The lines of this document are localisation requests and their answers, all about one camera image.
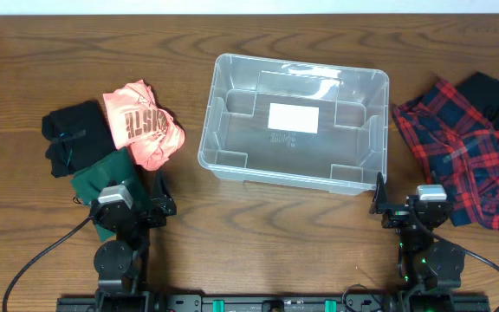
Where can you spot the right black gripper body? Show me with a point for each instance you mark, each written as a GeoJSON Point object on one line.
{"type": "Point", "coordinates": [398, 215]}

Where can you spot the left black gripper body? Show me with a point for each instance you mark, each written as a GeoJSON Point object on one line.
{"type": "Point", "coordinates": [146, 214]}

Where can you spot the dark green garment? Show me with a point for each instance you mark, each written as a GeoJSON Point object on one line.
{"type": "Point", "coordinates": [117, 167]}

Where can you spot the red navy plaid shirt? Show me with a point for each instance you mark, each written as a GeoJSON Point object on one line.
{"type": "Point", "coordinates": [456, 147]}

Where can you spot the pink printed t-shirt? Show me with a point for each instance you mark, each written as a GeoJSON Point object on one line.
{"type": "Point", "coordinates": [138, 123]}

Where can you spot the clear plastic storage bin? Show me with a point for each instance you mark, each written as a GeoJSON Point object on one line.
{"type": "Point", "coordinates": [343, 157]}

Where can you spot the black garment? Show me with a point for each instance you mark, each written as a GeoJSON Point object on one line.
{"type": "Point", "coordinates": [482, 92]}
{"type": "Point", "coordinates": [78, 137]}

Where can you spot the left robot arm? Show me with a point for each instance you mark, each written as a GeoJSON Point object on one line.
{"type": "Point", "coordinates": [122, 263]}

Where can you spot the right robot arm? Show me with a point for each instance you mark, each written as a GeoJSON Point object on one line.
{"type": "Point", "coordinates": [430, 266]}

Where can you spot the white label in bin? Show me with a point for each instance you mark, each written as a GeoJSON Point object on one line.
{"type": "Point", "coordinates": [293, 118]}

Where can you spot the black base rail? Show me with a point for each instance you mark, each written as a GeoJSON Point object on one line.
{"type": "Point", "coordinates": [348, 302]}

